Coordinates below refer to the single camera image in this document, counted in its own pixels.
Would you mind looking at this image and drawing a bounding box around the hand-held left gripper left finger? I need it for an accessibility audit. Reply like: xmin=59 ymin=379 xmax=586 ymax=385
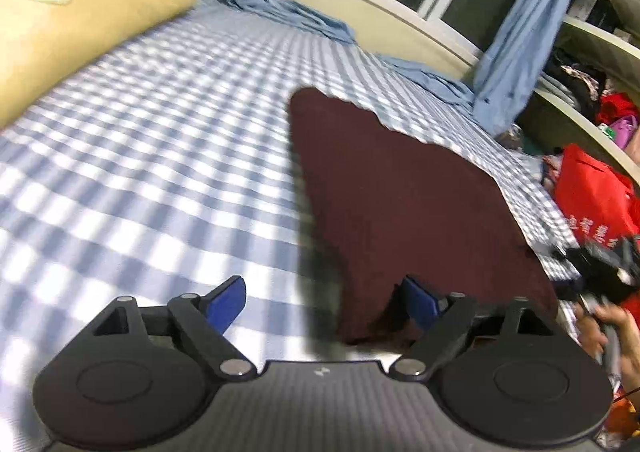
xmin=91 ymin=275 xmax=258 ymax=380

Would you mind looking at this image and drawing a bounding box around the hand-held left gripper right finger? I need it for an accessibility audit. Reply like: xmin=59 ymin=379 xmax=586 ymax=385
xmin=389 ymin=275 xmax=554 ymax=380

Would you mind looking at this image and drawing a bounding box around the maroon printed t-shirt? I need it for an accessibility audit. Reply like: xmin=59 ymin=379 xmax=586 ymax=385
xmin=287 ymin=86 xmax=562 ymax=349

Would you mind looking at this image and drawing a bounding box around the person's right hand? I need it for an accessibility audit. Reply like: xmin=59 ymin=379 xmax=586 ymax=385
xmin=574 ymin=303 xmax=633 ymax=375

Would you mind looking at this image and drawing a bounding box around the red bag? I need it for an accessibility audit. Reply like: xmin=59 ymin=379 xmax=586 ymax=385
xmin=554 ymin=144 xmax=640 ymax=255

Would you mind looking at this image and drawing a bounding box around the purple bag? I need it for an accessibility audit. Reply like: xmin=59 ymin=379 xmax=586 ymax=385
xmin=606 ymin=116 xmax=640 ymax=149

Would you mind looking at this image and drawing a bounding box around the blue checked bed sheet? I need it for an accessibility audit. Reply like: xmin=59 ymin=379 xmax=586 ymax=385
xmin=0 ymin=0 xmax=583 ymax=370

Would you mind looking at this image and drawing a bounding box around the red cloth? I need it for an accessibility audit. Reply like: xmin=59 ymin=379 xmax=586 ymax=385
xmin=596 ymin=92 xmax=640 ymax=129

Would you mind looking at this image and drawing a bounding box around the white shelf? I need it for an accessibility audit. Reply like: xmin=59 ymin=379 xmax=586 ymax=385
xmin=515 ymin=14 xmax=640 ymax=185

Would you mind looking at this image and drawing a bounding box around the yellow avocado pillow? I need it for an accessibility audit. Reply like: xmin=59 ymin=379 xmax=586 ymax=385
xmin=0 ymin=0 xmax=202 ymax=129

